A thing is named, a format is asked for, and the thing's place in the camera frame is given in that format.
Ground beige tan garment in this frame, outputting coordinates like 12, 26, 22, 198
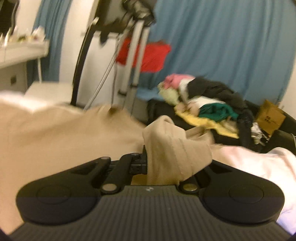
1, 102, 214, 233

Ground pile of mixed clothes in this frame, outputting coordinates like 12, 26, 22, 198
158, 74, 263, 148

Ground yellow garment in pile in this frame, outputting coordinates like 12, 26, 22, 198
174, 106, 239, 139

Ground black sofa chair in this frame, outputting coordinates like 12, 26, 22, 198
147, 99, 295, 154

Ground brown paper bag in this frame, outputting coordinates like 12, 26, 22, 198
256, 99, 286, 136

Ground green garment in pile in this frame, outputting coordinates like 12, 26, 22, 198
198, 103, 238, 122

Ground white stool seat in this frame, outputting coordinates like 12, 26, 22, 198
25, 81, 73, 103

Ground black garment on pile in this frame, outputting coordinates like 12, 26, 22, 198
186, 77, 253, 148

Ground pink garment in pile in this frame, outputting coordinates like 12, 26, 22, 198
163, 73, 195, 89

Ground white dresser desk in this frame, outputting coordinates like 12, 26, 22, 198
1, 40, 49, 93

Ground large blue curtain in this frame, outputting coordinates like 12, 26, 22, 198
137, 1, 295, 104

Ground red cloth item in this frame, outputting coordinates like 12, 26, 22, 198
116, 38, 171, 73

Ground clutter items on dresser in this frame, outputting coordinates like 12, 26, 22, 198
1, 26, 48, 48

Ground narrow blue curtain left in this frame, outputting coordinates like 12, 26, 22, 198
33, 0, 72, 82

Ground white exercise machine frame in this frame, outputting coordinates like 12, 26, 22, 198
70, 1, 156, 110

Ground dark wall mirror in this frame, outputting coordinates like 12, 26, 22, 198
0, 0, 20, 35

